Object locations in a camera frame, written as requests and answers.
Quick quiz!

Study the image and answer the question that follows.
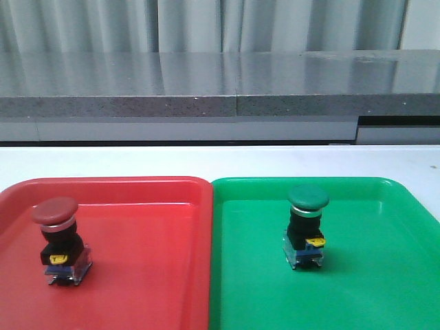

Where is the green mushroom push button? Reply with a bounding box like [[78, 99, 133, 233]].
[[283, 184, 329, 270]]

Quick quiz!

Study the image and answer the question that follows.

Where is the red mushroom push button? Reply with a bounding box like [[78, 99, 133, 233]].
[[32, 197, 92, 286]]

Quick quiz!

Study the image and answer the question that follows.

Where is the red plastic tray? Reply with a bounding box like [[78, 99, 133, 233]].
[[1, 177, 212, 329]]

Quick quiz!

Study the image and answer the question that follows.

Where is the grey stone countertop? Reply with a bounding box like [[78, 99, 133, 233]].
[[1, 50, 439, 146]]

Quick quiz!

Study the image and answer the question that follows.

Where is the green plastic tray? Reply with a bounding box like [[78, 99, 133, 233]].
[[210, 177, 439, 329]]

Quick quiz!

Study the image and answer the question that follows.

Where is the white pleated curtain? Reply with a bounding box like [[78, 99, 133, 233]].
[[1, 1, 408, 53]]

